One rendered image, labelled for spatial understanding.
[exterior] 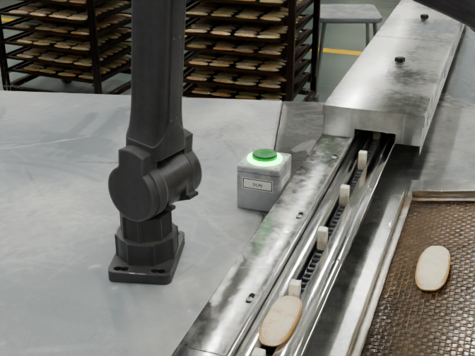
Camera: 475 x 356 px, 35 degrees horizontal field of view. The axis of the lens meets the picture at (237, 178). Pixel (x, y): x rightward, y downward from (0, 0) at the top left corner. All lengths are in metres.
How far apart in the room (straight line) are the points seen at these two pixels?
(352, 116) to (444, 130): 0.26
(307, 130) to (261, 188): 0.36
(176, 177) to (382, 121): 0.49
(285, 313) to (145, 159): 0.25
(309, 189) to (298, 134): 0.33
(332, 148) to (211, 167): 0.22
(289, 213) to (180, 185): 0.19
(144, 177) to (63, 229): 0.27
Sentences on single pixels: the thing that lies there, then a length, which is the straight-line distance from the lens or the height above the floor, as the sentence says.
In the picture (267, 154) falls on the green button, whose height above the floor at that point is 0.91.
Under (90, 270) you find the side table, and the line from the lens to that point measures 1.05.
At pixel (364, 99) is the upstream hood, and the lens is 1.38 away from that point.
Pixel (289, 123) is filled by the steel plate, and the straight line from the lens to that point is 1.53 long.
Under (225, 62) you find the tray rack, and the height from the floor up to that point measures 0.38.
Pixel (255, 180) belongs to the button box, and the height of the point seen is 0.87.
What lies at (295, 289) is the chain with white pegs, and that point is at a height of 0.86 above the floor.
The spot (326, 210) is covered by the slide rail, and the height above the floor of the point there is 0.85.
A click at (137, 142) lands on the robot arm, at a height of 1.02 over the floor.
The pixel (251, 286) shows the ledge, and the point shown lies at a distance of 0.92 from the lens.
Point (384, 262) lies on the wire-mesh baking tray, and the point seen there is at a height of 0.89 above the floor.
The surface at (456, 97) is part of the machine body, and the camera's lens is 1.75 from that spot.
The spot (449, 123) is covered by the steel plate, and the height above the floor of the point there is 0.82.
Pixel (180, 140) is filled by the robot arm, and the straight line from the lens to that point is 0.95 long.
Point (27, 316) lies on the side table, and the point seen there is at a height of 0.82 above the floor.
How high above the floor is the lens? 1.38
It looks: 26 degrees down
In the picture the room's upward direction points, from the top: straight up
